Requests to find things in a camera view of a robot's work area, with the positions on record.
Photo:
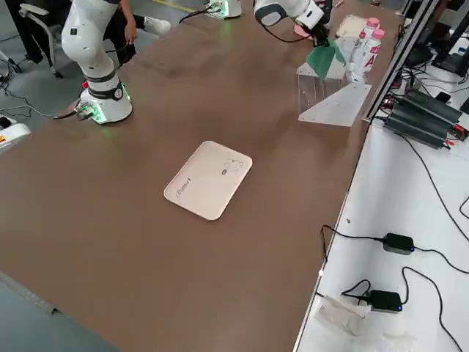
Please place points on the person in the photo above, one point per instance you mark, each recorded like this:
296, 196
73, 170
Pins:
117, 36

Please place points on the black smartphone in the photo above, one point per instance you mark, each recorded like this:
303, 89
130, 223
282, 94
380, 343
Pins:
443, 97

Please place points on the black power adapter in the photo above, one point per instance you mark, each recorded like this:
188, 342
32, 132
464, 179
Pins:
398, 242
384, 301

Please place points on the clear acrylic stepped shelf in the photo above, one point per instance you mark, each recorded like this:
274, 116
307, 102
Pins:
329, 106

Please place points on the white bottle with pink cap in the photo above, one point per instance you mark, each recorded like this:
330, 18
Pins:
366, 55
372, 22

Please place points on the white office chair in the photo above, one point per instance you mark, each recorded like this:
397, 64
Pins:
45, 40

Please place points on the black ribbed power supply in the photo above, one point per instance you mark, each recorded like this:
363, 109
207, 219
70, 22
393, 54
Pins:
414, 128
436, 106

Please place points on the beige tray with rabbit print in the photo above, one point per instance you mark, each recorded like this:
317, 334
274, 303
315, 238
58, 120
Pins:
205, 183
350, 25

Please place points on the aluminium frame post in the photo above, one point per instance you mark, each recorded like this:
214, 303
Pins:
388, 77

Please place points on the green fleece cloth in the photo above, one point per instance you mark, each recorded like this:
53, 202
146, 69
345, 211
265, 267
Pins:
324, 60

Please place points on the clear plastic bag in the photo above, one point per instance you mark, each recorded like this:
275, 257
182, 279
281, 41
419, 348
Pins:
340, 315

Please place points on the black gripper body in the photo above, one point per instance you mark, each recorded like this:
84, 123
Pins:
328, 18

